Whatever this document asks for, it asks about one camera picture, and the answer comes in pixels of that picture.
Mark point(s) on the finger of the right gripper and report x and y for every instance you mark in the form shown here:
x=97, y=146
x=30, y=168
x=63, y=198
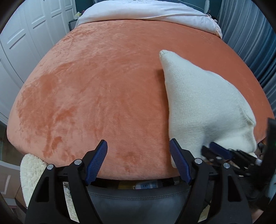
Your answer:
x=220, y=151
x=210, y=156

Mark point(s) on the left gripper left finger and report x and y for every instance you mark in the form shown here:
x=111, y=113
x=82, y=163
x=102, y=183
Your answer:
x=81, y=173

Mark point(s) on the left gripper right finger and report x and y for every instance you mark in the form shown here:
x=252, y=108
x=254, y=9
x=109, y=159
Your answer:
x=195, y=172

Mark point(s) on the cream knitted sweater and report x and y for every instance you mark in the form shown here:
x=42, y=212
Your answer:
x=205, y=108

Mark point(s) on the grey leather bed bench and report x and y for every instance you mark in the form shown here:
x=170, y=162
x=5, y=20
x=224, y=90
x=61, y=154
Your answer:
x=159, y=205

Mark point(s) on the orange velvet bed cover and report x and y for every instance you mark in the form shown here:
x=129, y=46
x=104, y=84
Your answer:
x=104, y=81

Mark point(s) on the blue grey striped curtain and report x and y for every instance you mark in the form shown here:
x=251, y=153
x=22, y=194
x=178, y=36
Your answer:
x=247, y=31

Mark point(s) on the white panelled wardrobe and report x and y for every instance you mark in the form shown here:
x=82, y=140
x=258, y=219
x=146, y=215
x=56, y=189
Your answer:
x=32, y=30

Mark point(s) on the dark bedside table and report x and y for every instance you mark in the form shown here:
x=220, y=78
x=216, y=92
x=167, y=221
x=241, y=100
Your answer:
x=72, y=24

